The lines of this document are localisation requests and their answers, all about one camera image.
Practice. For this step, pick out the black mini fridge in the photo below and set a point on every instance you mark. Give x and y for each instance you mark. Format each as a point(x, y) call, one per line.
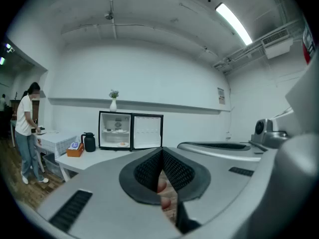
point(147, 134)

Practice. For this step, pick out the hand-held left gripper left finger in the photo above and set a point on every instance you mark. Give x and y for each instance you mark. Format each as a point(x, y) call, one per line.
point(104, 195)

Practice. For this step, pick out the white wall socket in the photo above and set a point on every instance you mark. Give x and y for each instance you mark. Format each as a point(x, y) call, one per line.
point(228, 136)

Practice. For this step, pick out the clear storage bin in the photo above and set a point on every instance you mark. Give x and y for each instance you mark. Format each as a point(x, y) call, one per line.
point(53, 165)

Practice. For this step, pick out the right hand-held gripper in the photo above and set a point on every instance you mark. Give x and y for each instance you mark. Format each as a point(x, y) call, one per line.
point(269, 133)

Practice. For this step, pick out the dark wooden cabinet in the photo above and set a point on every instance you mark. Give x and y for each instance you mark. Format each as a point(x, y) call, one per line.
point(36, 108)

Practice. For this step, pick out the orange tissue box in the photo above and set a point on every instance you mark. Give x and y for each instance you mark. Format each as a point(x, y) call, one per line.
point(74, 153)

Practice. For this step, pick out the white ceiling conduit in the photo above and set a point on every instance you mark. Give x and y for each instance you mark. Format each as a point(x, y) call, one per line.
point(111, 9)

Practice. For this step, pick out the white checked tablecloth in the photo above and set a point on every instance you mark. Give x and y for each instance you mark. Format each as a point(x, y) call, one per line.
point(57, 142)

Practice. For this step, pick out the wall poster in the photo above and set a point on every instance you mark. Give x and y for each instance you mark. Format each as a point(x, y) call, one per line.
point(221, 96)

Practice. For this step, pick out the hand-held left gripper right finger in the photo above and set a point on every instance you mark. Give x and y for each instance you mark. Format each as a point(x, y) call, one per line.
point(224, 188)

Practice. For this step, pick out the person's left hand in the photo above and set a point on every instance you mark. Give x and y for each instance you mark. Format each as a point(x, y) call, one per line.
point(162, 185)

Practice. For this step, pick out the black thermos jug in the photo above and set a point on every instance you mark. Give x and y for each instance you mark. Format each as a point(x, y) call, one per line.
point(89, 143)

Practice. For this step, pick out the ceiling tube light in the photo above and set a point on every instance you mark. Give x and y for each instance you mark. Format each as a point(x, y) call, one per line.
point(234, 24)

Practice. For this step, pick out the white ceiling pipe run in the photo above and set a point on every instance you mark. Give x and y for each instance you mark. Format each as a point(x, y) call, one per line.
point(239, 55)

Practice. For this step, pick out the white air conditioner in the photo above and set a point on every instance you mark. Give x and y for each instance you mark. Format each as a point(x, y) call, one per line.
point(277, 45)

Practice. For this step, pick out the white vase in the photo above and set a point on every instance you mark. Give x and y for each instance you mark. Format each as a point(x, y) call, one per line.
point(113, 106)

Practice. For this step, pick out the white round plate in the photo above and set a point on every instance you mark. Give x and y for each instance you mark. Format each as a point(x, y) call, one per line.
point(126, 132)
point(104, 131)
point(126, 146)

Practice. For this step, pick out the small flower bunch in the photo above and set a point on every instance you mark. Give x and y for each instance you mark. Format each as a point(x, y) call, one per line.
point(113, 93)

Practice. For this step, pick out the blue white wipes pack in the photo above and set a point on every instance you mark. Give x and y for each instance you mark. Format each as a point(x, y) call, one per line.
point(74, 146)

